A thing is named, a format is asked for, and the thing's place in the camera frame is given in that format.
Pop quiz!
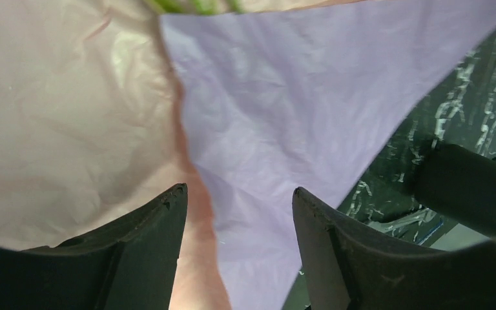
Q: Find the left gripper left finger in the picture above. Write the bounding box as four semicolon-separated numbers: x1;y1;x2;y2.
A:
0;183;188;310

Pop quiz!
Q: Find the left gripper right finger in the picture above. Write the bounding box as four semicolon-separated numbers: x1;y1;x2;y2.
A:
293;187;496;309

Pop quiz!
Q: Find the pink wrapping paper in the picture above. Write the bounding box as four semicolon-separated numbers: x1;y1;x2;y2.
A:
0;0;360;310

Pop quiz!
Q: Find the purple wrapping paper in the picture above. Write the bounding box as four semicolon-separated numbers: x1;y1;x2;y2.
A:
161;1;496;309

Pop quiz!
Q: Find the pink flower bunch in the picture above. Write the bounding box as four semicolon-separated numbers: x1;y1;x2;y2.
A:
144;0;244;16

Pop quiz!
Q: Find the black vase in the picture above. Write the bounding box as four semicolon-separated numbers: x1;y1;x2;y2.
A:
413;144;496;236

